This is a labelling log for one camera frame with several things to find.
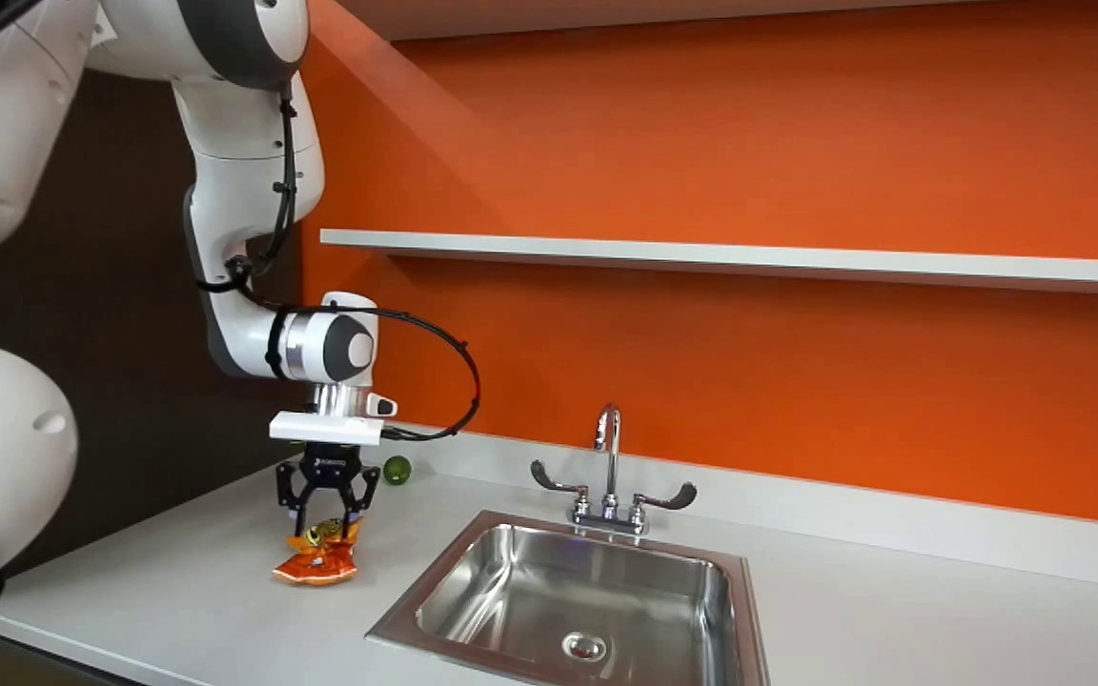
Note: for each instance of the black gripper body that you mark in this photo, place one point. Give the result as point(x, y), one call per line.
point(330, 466)

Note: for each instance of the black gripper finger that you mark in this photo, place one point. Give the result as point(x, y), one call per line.
point(363, 488)
point(294, 488)

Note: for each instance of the orange snack packet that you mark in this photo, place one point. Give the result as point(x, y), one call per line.
point(314, 564)

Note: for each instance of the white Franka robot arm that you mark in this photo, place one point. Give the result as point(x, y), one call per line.
point(3, 443)

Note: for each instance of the stainless steel sink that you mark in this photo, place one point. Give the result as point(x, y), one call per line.
point(511, 597)

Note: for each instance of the round metal sink drain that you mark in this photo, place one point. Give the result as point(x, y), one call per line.
point(584, 647)

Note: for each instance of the green lime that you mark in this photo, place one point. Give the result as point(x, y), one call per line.
point(398, 471)

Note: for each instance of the dark wood cabinet panel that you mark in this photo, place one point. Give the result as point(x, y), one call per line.
point(133, 384)

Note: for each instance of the white counter backsplash strip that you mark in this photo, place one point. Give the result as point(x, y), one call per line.
point(894, 519)

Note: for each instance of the long white wall shelf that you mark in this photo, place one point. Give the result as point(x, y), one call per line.
point(830, 259)

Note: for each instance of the high white wall shelf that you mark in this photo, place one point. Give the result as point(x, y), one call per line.
point(637, 11)

